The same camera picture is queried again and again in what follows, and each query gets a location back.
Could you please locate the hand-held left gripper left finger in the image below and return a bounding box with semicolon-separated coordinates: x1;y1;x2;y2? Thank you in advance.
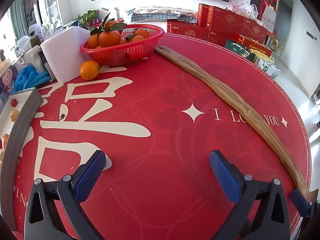
25;150;108;240

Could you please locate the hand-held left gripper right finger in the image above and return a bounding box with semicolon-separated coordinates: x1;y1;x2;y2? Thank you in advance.
209;149;290;240

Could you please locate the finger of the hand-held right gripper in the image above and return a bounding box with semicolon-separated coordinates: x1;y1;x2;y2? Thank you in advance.
290;189;320;221

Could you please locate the grey cardboard box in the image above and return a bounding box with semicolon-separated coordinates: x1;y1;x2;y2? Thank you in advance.
0;87;44;232

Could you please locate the long wooden stick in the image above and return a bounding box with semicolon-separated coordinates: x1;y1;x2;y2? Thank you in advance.
154;45;320;202

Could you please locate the tan papery husk fruit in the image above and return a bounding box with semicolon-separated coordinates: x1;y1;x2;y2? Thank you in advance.
9;108;20;122

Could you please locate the pile of blue gloves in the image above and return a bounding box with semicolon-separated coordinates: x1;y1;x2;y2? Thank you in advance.
14;66;50;92

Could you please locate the black electronic device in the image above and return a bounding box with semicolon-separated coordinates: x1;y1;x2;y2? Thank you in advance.
38;48;57;82

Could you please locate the white green carton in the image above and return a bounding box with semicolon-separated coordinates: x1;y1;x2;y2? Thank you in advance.
257;58;281;79

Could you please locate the white paper towel roll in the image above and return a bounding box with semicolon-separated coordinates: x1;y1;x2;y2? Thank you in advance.
40;26;92;83

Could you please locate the red plastic basket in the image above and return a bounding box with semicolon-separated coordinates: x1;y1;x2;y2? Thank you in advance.
80;24;165;67

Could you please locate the white foam box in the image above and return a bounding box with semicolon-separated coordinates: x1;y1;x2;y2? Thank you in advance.
11;44;43;73

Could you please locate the green gift box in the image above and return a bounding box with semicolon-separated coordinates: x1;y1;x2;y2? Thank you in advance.
225;39;252;57

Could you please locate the pile of leafy tangerines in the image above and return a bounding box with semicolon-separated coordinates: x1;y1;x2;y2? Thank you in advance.
87;12;150;49

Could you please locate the silver rabbit figurine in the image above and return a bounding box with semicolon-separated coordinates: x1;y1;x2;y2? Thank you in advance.
14;45;26;65

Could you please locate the potted green plant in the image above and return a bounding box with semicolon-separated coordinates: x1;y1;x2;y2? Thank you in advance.
78;9;100;28

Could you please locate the stack of red gift boxes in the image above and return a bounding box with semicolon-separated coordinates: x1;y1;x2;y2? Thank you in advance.
167;3;273;57

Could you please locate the white plastic bag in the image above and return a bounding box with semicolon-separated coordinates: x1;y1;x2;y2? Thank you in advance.
232;1;259;20

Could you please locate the checked cloth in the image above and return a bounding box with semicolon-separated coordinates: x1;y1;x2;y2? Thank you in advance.
125;6;199;22

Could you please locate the wall calendar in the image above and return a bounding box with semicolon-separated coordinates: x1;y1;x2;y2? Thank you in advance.
261;5;277;32

